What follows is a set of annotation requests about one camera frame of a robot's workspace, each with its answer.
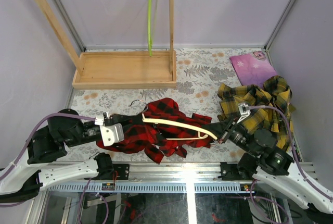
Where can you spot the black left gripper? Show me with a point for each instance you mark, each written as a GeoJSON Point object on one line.
{"type": "Point", "coordinates": [114, 120]}

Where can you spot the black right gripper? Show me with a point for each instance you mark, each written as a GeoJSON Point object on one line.
{"type": "Point", "coordinates": [219, 128]}

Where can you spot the cream wooden hanger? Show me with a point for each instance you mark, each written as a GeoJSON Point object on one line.
{"type": "Point", "coordinates": [201, 132]}

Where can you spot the red black plaid shirt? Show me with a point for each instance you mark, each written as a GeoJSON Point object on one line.
{"type": "Point", "coordinates": [152, 139]}

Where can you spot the yellow black plaid shirt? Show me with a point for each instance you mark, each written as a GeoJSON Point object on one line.
{"type": "Point", "coordinates": [275, 92]}

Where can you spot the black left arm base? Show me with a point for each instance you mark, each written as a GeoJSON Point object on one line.
{"type": "Point", "coordinates": [118, 172]}

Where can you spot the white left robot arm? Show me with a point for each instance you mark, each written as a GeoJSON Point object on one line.
{"type": "Point", "coordinates": [30, 172]}

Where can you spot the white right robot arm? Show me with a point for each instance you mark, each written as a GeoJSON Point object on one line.
{"type": "Point", "coordinates": [264, 161]}

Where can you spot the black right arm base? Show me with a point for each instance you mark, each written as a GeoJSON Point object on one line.
{"type": "Point", "coordinates": [243, 170]}

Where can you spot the green hanger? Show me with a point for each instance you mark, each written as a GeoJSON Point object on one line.
{"type": "Point", "coordinates": [151, 20]}

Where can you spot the floral table mat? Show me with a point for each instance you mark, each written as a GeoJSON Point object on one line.
{"type": "Point", "coordinates": [200, 72]}

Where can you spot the wooden clothes rack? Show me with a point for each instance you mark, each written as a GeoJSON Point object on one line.
{"type": "Point", "coordinates": [118, 70]}

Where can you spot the purple folded cloth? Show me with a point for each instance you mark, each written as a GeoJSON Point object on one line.
{"type": "Point", "coordinates": [252, 68]}

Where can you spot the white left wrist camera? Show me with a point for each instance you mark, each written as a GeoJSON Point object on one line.
{"type": "Point", "coordinates": [110, 128]}

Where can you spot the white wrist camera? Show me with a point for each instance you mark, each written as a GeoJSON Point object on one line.
{"type": "Point", "coordinates": [110, 128]}
{"type": "Point", "coordinates": [244, 112]}

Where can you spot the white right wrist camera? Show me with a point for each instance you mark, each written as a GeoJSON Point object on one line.
{"type": "Point", "coordinates": [244, 112]}

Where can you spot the aluminium front rail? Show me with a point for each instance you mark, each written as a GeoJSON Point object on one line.
{"type": "Point", "coordinates": [187, 172]}

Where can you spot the perforated cable duct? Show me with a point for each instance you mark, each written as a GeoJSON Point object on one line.
{"type": "Point", "coordinates": [145, 187]}

